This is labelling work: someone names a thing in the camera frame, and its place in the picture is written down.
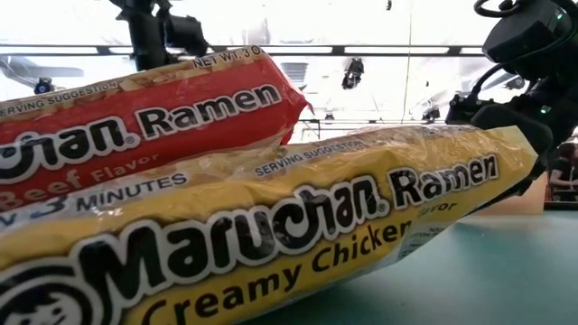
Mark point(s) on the yellow creamy chicken ramen pack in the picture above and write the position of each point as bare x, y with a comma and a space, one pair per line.
271, 225

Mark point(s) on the person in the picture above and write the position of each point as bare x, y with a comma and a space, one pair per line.
562, 171

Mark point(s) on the red beef ramen pack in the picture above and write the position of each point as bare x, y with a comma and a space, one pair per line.
135, 113

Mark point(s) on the black round fixture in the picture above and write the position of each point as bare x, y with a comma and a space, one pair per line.
43, 86
353, 73

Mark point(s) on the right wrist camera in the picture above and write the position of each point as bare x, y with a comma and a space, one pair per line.
460, 110

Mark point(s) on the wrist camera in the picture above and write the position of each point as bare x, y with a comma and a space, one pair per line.
187, 36
460, 110

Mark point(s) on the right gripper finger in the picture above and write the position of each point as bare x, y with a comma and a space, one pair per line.
512, 196

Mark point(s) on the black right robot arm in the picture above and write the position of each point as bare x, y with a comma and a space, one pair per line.
528, 34

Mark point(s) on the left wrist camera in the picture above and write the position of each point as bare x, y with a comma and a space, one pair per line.
187, 36

